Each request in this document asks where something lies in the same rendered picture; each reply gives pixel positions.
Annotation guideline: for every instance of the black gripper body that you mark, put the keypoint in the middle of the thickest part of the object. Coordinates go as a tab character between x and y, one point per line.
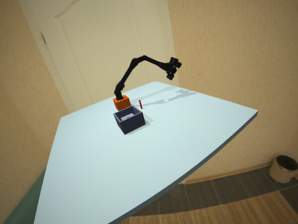
170	76

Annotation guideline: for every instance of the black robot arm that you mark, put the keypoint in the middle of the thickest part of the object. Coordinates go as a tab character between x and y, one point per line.
168	67

